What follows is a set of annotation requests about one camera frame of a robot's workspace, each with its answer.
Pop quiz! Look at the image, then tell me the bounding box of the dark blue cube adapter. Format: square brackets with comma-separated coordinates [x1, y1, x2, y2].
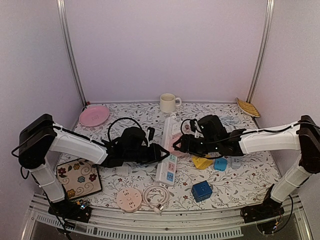
[191, 180, 213, 203]

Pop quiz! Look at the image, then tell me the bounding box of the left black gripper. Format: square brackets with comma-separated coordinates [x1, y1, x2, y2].
[124, 142, 169, 165]

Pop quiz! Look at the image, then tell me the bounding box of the cream mug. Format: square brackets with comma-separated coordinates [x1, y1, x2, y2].
[159, 93, 182, 113]

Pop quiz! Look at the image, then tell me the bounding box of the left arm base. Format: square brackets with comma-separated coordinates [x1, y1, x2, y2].
[48, 199, 92, 223]

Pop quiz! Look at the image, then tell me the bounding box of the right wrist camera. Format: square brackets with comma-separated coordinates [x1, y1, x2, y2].
[189, 118, 201, 134]

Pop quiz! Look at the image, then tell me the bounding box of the yellow leaf dish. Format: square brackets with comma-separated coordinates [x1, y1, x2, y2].
[236, 98, 261, 118]

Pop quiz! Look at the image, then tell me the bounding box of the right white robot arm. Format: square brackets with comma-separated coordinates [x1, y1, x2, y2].
[172, 115, 320, 218]

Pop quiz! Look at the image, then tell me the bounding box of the light blue power strip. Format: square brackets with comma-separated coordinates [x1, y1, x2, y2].
[230, 157, 242, 169]

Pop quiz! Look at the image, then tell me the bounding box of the light blue plug adapter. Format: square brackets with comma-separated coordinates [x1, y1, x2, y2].
[136, 163, 149, 169]

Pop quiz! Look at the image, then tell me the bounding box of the light pink plug adapter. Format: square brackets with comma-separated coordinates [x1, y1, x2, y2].
[168, 134, 185, 158]

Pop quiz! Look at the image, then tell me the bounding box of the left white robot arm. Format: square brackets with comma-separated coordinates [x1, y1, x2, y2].
[11, 113, 170, 217]

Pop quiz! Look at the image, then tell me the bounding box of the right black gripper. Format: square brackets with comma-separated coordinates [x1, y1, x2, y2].
[173, 133, 219, 157]

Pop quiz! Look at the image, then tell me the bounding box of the white cartoon plug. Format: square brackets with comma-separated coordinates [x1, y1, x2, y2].
[171, 121, 191, 136]

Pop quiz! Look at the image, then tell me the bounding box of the white power strip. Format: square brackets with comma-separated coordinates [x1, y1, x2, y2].
[155, 113, 178, 187]

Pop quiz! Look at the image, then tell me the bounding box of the light blue coiled cable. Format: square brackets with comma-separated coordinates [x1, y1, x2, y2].
[219, 115, 240, 126]

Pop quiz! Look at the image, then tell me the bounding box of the cyan plug adapter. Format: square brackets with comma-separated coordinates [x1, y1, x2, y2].
[213, 157, 228, 172]

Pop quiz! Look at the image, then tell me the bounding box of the yellow cube adapter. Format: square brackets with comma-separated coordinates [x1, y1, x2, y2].
[192, 156, 214, 170]

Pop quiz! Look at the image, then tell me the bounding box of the pink plate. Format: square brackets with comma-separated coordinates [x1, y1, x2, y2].
[79, 105, 110, 127]

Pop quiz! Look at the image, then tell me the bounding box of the pink round socket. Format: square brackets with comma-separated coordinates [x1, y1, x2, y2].
[116, 188, 142, 213]

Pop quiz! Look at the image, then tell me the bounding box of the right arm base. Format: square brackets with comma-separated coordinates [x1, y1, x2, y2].
[240, 199, 285, 235]

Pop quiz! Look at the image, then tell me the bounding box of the white plug adapter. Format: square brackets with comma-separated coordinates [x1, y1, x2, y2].
[115, 165, 130, 178]

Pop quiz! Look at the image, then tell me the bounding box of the floral square coaster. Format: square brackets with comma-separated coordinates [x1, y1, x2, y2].
[56, 158, 103, 200]

